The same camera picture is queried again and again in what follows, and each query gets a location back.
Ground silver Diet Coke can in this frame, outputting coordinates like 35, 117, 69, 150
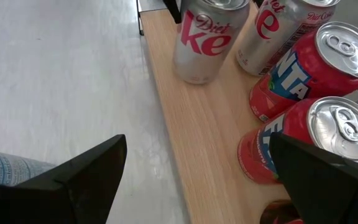
236, 0, 341, 77
173, 0, 250, 85

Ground red Fanta strawberry can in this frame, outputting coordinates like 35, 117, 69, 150
237, 96, 358, 185
249, 21, 358, 123

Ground dark red soda can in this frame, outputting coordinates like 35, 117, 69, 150
259, 200, 304, 224

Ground wooden shelf with black frame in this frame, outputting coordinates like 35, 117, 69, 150
136, 0, 358, 224

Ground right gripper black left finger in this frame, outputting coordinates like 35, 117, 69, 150
0, 134, 127, 224

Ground blue silver Red Bull can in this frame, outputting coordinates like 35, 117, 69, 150
0, 148, 57, 187

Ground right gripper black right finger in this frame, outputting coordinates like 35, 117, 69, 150
268, 132, 358, 224

